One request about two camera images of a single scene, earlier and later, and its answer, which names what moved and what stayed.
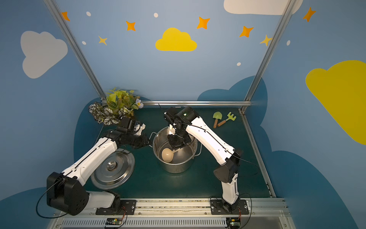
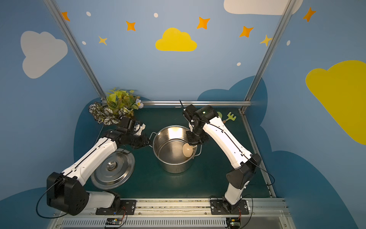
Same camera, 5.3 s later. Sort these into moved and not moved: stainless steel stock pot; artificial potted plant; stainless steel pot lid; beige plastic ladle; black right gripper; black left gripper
Moved: beige plastic ladle; black right gripper
Not moved: stainless steel pot lid; stainless steel stock pot; artificial potted plant; black left gripper
